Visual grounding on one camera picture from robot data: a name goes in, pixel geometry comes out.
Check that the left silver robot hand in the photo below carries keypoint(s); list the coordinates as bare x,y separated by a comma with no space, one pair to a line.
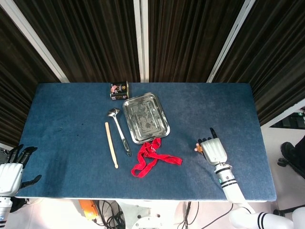
9,176

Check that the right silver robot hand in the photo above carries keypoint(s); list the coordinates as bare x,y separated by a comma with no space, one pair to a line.
214,150

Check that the small orange turtle toy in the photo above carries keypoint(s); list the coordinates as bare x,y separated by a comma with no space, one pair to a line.
198,149

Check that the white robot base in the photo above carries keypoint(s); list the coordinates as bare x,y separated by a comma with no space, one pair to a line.
145,214

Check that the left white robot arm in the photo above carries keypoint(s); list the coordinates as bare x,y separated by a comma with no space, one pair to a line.
4,210

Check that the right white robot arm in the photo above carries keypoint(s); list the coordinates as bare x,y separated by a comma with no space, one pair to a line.
234,190

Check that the stainless steel rectangular tray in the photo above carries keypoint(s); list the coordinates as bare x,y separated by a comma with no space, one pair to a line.
145,119

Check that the blue velvet table cloth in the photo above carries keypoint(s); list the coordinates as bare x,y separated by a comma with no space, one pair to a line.
71,119

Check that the orange device under table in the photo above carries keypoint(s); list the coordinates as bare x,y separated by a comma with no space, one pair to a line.
88,210

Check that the pale wooden drumstick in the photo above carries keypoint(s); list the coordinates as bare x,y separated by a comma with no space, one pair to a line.
111,143

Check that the black food tin can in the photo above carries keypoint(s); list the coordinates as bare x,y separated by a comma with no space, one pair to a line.
118,90

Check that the dark brown pleated curtain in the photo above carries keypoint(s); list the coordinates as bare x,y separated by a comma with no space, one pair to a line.
95,35

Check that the white frame post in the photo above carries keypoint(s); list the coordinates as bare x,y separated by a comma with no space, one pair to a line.
141,40
230,40
35,40

